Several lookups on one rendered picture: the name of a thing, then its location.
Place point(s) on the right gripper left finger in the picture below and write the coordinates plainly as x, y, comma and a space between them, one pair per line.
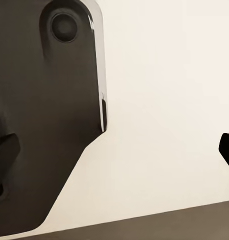
9, 150

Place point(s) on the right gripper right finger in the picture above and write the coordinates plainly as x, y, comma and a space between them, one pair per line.
224, 146

